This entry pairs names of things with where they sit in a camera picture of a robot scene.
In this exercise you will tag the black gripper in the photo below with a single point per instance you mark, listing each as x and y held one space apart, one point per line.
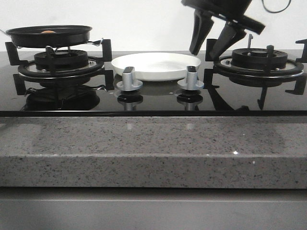
232 11

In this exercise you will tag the black pan support grate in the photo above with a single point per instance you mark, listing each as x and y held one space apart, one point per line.
54 79
264 78

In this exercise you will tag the silver left stove knob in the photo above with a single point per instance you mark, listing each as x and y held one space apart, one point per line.
129 82

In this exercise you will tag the black left gas burner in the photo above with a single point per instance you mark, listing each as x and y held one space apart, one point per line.
63 60

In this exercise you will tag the black right gas burner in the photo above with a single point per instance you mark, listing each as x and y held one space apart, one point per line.
257 58

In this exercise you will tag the black gas burner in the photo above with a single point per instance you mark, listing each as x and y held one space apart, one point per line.
63 60
257 58

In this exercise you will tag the silver stove knob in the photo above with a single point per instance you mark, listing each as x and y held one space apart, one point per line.
191 82
129 82

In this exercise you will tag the black right pan support grate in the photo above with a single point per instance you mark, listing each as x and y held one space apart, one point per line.
264 78

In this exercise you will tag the black left pan support grate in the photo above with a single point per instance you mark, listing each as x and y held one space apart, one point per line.
54 79

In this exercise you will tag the grey cabinet front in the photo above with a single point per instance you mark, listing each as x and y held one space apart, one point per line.
152 209

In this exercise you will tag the black frying pan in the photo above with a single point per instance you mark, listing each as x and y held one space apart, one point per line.
65 35

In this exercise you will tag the fried egg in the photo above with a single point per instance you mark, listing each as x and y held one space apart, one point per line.
47 32

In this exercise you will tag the white round plate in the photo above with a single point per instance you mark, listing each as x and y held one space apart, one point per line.
156 66

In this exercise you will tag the silver right stove knob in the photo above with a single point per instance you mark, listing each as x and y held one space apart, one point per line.
191 82

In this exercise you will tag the black glass gas cooktop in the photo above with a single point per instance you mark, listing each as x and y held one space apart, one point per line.
101 97

